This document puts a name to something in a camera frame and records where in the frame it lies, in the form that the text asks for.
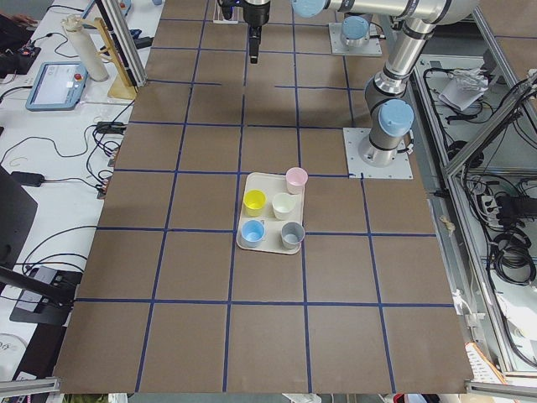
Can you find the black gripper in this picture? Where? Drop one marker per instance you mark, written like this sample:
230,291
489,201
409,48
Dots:
256,13

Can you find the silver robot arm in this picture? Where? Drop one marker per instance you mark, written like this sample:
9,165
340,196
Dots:
355,31
392,117

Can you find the pink plastic cup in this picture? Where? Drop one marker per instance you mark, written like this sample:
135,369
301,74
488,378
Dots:
296,178

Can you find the yellow plastic cup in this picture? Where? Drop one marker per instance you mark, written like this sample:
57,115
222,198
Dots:
254,202

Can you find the cream plastic cup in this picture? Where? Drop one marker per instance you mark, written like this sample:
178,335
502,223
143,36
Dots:
283,205

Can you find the blue plastic cup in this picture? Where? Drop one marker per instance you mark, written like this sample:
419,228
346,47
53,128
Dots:
252,233

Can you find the grey plastic cup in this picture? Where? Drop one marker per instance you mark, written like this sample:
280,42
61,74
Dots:
292,234

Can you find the wooden mug tree stand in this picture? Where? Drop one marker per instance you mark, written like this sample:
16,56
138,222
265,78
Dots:
122,86

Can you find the cream plastic tray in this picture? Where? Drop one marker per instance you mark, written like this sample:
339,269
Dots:
272,241

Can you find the white cylindrical bottle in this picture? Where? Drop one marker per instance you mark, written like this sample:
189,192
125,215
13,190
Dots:
84,47

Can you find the blue teach pendant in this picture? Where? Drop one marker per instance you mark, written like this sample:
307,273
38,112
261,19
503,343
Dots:
57,87

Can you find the black power adapter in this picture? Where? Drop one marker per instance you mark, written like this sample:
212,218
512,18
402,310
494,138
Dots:
28,178

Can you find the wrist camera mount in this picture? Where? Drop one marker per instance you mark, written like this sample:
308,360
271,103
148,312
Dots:
225,9

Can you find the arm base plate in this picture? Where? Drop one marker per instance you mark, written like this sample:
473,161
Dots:
367,46
365,162

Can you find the aluminium frame post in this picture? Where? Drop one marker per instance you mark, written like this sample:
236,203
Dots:
123,42

